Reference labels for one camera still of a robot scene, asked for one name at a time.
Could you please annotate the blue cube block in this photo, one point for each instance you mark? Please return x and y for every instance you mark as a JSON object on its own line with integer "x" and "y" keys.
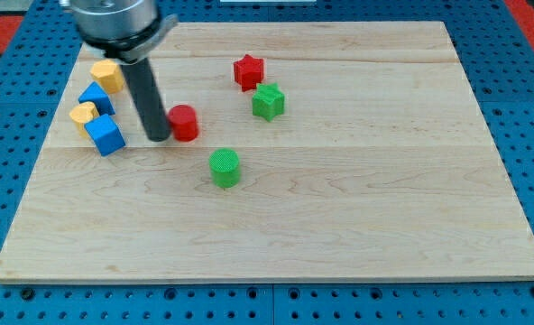
{"x": 105, "y": 134}

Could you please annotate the red cylinder block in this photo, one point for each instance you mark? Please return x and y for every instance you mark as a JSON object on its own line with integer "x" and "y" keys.
{"x": 183, "y": 122}

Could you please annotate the blue triangle block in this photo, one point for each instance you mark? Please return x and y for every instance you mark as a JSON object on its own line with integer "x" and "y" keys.
{"x": 95, "y": 94}

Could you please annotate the green cylinder block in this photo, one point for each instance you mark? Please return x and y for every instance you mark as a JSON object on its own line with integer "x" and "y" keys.
{"x": 224, "y": 166}

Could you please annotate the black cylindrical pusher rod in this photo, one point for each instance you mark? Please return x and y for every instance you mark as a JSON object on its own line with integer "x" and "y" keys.
{"x": 146, "y": 97}

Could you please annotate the yellow heart block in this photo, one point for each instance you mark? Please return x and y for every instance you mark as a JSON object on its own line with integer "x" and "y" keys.
{"x": 82, "y": 114}

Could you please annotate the red star block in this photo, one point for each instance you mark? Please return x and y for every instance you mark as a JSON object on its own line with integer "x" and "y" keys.
{"x": 248, "y": 72}

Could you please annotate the green star block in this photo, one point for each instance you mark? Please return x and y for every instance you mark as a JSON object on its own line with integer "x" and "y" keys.
{"x": 268, "y": 101}

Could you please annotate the yellow pentagon block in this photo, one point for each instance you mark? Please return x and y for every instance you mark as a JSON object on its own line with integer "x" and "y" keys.
{"x": 107, "y": 74}

